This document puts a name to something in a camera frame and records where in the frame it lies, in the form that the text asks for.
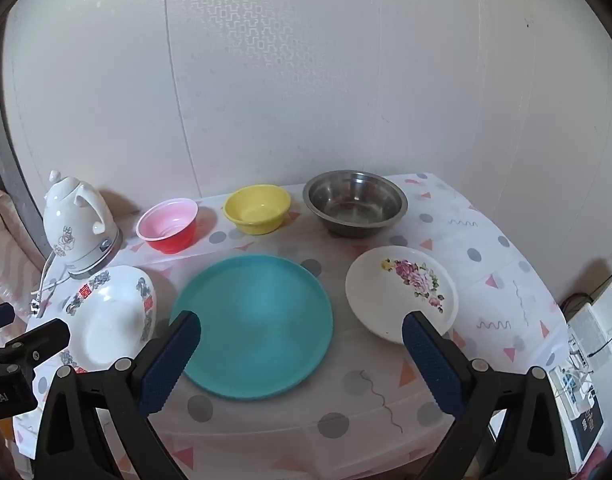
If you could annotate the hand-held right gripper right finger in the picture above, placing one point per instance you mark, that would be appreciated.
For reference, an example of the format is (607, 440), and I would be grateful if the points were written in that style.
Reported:
(428, 360)

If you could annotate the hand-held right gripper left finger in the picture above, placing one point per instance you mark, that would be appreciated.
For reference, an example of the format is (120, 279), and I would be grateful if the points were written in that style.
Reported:
(168, 365)

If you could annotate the white deep plate red pattern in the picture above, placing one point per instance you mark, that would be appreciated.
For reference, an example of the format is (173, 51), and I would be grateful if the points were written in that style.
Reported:
(111, 320)

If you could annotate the white rose print plate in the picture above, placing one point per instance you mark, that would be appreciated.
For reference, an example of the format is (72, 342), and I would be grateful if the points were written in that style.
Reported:
(381, 290)

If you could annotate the teal plastic plate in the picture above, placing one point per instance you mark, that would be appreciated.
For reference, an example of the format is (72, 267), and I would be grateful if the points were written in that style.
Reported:
(258, 320)

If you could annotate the red plastic bowl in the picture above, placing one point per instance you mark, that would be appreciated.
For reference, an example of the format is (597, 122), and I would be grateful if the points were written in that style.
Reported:
(168, 230)

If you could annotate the stainless steel bowl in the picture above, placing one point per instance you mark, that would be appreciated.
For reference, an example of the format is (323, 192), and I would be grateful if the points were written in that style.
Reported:
(356, 205)

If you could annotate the yellow plastic bowl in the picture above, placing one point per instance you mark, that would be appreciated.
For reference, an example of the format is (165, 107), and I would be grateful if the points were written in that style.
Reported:
(258, 210)

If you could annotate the patterned white tablecloth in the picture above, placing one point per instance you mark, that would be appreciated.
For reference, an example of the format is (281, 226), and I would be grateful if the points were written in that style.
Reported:
(486, 270)

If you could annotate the white ceramic electric kettle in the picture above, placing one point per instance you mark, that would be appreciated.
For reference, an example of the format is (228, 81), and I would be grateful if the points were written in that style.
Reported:
(76, 230)

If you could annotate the white electronic device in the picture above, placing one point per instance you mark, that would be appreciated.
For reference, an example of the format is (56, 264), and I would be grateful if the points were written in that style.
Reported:
(578, 410)

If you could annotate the grey door frame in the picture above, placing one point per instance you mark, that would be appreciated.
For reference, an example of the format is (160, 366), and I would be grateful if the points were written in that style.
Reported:
(8, 170)

